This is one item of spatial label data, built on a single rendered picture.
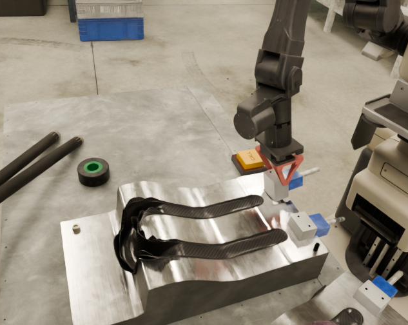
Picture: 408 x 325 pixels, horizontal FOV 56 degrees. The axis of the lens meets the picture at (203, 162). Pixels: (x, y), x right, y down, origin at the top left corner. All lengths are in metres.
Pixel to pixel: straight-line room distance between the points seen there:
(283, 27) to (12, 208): 0.73
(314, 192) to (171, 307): 1.71
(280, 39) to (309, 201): 1.63
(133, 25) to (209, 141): 2.85
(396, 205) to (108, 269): 0.77
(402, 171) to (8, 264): 0.98
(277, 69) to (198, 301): 0.45
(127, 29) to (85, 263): 3.31
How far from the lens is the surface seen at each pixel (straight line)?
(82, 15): 3.87
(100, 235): 0.85
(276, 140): 0.81
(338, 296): 0.83
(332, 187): 2.43
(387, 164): 1.18
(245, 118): 0.73
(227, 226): 0.83
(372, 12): 0.99
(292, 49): 0.74
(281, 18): 0.74
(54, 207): 1.01
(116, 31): 3.95
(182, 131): 1.23
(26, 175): 0.98
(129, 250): 0.80
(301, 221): 0.84
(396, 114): 1.05
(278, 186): 0.87
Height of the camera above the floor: 1.50
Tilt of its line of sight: 39 degrees down
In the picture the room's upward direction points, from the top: 6 degrees clockwise
